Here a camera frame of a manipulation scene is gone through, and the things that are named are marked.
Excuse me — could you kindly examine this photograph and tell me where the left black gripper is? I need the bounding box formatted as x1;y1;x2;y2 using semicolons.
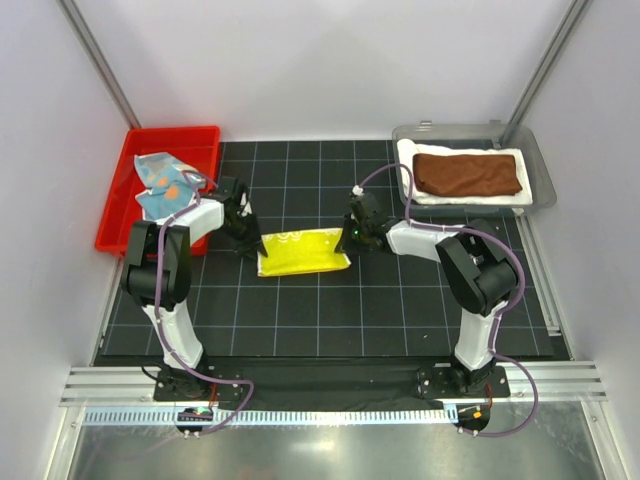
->
221;212;268;261

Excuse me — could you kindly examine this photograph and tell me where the yellow green patterned towel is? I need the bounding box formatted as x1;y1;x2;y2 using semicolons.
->
257;228;351;277

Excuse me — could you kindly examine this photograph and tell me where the white towel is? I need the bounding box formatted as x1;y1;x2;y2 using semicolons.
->
395;139;533;207

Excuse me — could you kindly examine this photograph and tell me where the brown towel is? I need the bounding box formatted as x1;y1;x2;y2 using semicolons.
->
412;153;523;198

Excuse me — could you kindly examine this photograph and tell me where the colourful patterned towel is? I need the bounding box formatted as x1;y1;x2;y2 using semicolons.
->
134;152;207;221

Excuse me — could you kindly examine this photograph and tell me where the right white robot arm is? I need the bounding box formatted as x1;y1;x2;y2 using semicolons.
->
335;188;524;396

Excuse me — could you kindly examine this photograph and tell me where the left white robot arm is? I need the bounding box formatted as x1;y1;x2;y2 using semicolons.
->
120;177;267;402

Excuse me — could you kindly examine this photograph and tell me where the black grid mat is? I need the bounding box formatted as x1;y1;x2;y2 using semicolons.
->
92;140;571;359

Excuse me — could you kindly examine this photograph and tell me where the red plastic bin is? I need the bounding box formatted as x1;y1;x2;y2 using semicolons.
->
95;126;221;258

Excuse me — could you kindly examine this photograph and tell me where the clear plastic container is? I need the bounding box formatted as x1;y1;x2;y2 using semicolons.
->
392;122;557;216

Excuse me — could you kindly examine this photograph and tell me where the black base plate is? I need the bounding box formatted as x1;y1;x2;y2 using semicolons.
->
142;357;511;412

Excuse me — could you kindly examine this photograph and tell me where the slotted cable duct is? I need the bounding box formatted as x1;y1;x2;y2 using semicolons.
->
83;405;458;428

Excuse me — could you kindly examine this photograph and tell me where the aluminium rail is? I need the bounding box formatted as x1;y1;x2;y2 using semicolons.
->
59;361;607;407

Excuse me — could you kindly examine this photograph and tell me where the left aluminium frame post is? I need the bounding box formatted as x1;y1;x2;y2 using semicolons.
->
56;0;141;129

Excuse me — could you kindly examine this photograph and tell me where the aluminium frame post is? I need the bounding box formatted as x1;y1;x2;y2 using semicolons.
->
56;0;141;129
501;0;592;144

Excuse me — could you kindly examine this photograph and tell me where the right aluminium frame post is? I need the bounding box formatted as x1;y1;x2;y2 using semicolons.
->
501;0;592;144

